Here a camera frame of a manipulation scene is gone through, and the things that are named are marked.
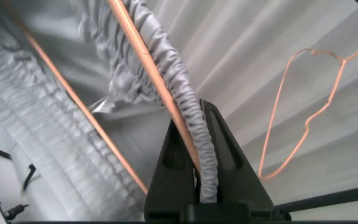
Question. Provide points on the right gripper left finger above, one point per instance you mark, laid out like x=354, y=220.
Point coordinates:
x=169, y=186

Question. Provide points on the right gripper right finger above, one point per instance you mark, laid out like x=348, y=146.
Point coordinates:
x=238, y=186

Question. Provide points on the pink clothes hanger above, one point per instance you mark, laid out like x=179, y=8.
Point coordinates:
x=336, y=82
x=154, y=74

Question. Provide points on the pale grey shorts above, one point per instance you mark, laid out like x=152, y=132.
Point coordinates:
x=42, y=124

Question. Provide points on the white curtain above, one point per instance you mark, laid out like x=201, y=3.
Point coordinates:
x=244, y=46

